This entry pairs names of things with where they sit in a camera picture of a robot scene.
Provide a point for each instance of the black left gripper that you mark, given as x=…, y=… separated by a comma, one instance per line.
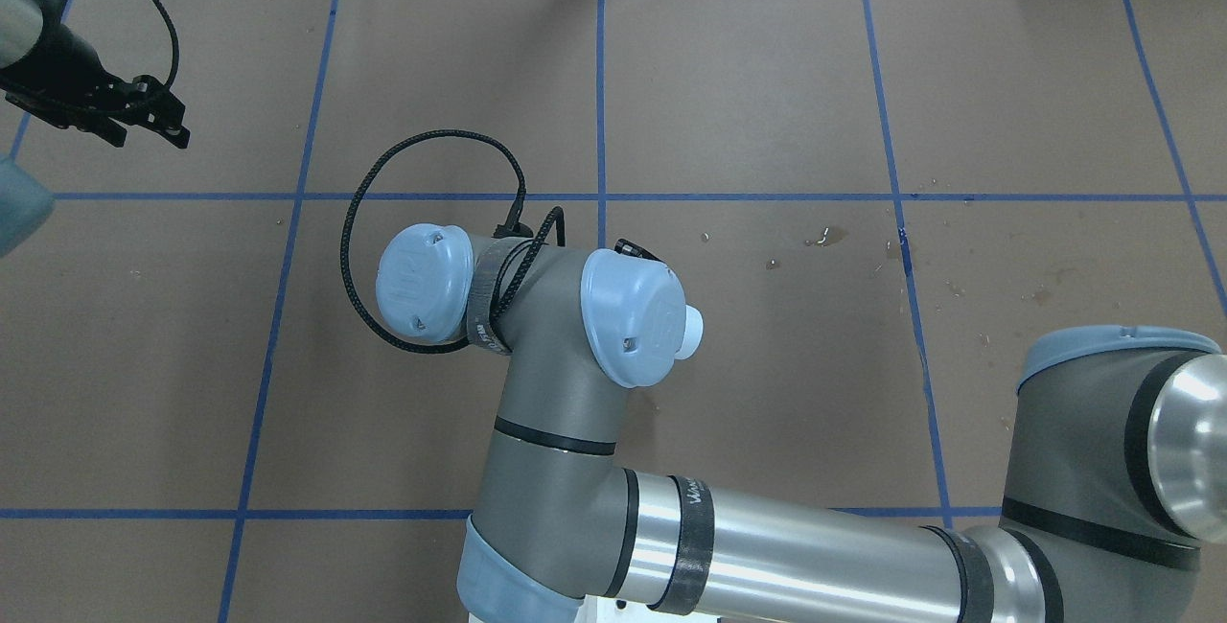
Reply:
x=56, y=67

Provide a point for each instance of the light blue plastic cup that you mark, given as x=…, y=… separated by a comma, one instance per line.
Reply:
x=693, y=328

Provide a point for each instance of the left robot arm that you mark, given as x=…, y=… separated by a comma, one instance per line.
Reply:
x=57, y=77

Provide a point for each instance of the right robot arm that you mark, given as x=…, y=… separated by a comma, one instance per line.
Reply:
x=1105, y=511

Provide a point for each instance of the white camera stand base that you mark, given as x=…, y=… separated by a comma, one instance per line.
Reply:
x=596, y=610

